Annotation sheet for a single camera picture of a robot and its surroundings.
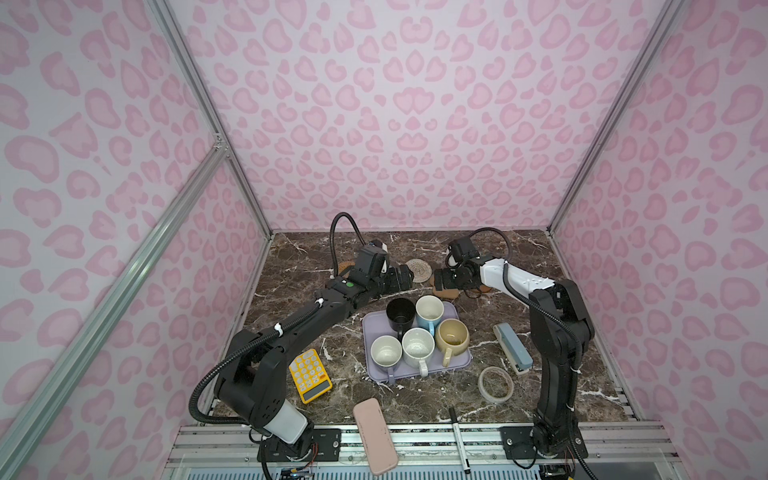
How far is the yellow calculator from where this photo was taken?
820 millimetres

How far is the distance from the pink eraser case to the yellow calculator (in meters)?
0.11

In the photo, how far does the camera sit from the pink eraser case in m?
0.70

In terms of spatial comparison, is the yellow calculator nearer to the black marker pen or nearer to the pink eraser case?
the pink eraser case
